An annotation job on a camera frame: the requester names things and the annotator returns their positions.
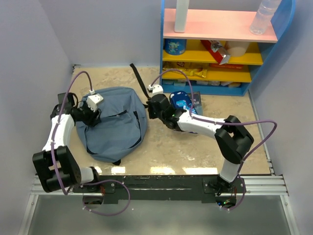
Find blue fabric backpack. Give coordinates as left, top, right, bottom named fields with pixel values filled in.
left=76, top=87, right=148, bottom=165

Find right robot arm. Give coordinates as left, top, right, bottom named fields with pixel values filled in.
left=147, top=94, right=254, bottom=192

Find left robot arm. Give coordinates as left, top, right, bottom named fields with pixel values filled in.
left=32, top=93, right=103, bottom=192

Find yellow chips bag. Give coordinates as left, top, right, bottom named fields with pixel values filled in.
left=162, top=61, right=209, bottom=78

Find blue dinosaur pencil case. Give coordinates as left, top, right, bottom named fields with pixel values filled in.
left=169, top=91, right=192, bottom=111

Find dark blue book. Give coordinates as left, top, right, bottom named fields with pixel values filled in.
left=187, top=92, right=203, bottom=115

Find blue snack can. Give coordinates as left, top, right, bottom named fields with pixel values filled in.
left=164, top=39, right=187, bottom=55

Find blue wooden shelf unit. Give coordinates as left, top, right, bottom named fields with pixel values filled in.
left=160, top=0, right=295, bottom=96

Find red silver snack box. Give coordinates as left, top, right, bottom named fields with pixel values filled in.
left=201, top=40, right=231, bottom=65

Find red flat box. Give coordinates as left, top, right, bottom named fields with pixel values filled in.
left=209, top=63, right=244, bottom=70

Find white round container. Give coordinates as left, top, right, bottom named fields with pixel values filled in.
left=224, top=41, right=250, bottom=57

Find white tall bottle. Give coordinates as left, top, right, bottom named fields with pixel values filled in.
left=174, top=0, right=189, bottom=33

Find clear plastic water bottle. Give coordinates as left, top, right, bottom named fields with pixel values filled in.
left=249, top=0, right=281, bottom=35

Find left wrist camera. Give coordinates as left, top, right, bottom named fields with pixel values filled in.
left=86, top=94, right=103, bottom=112

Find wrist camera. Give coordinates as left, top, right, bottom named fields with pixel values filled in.
left=147, top=84, right=163, bottom=96
left=86, top=94, right=103, bottom=112

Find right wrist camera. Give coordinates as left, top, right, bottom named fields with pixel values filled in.
left=147, top=84, right=163, bottom=96

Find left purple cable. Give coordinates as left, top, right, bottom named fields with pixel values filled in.
left=50, top=70, right=131, bottom=216

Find purple cable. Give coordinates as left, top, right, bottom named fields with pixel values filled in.
left=151, top=69, right=278, bottom=211
left=50, top=70, right=131, bottom=216

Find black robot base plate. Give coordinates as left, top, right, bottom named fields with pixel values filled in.
left=72, top=175, right=246, bottom=205

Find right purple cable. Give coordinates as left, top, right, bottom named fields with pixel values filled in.
left=151, top=69, right=278, bottom=211

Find aluminium rail frame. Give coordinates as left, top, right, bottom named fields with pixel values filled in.
left=18, top=144, right=300, bottom=235

